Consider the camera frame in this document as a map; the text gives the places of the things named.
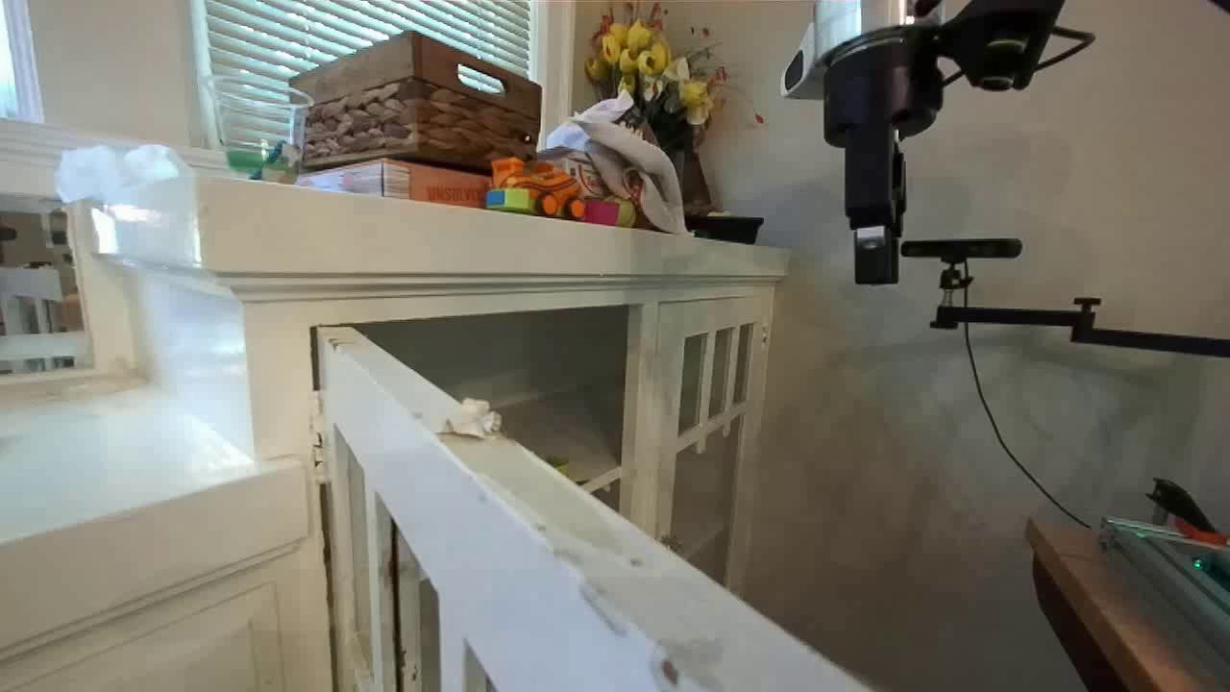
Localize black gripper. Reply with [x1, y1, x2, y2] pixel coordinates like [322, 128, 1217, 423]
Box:
[819, 32, 945, 290]

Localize orange tiger toy car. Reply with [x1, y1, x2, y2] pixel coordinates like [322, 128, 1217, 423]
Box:
[481, 154, 586, 219]

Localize pink yellow plastic toy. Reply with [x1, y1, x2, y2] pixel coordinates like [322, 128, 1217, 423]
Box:
[563, 187, 641, 235]

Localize white built-in cabinet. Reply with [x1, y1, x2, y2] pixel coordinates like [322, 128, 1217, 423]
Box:
[57, 168, 793, 692]

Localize black shallow dish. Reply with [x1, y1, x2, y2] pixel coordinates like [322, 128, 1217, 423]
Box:
[679, 206, 767, 251]

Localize dark flower vase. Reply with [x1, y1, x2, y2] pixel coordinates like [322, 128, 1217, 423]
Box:
[664, 117, 718, 219]

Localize yellow flower bouquet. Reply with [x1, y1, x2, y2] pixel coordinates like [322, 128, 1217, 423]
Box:
[580, 0, 730, 130]

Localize black red tool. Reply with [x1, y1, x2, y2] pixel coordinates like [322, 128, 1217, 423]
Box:
[1141, 474, 1230, 551]

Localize brown wooden table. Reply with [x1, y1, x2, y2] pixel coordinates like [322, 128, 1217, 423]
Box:
[1023, 515, 1230, 692]

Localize white crumpled wad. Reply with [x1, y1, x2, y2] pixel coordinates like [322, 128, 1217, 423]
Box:
[443, 391, 508, 445]

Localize teal tray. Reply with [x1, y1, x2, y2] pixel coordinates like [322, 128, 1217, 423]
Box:
[1095, 510, 1230, 649]

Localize orange Unsolved Case Files box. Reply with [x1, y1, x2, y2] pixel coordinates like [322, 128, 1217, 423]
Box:
[290, 154, 499, 212]

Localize brown wicker basket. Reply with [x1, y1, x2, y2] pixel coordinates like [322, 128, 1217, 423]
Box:
[286, 32, 544, 176]

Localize white window blinds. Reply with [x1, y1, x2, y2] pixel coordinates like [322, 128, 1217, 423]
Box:
[190, 0, 536, 146]

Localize clear glass bowl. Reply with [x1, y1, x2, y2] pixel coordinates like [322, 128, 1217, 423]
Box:
[208, 72, 315, 185]

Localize white framed window pane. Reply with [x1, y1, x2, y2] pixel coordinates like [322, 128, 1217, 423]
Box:
[0, 187, 101, 386]

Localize black stereo camera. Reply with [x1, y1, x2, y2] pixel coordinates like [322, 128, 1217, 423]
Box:
[895, 235, 1024, 267]

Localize thin black camera cable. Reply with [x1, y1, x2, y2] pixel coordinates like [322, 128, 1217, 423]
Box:
[957, 319, 1095, 529]

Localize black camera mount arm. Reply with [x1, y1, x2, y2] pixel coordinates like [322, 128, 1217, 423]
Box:
[926, 256, 1230, 364]

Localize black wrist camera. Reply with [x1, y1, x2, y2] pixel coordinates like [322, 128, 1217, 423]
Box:
[939, 0, 1099, 95]

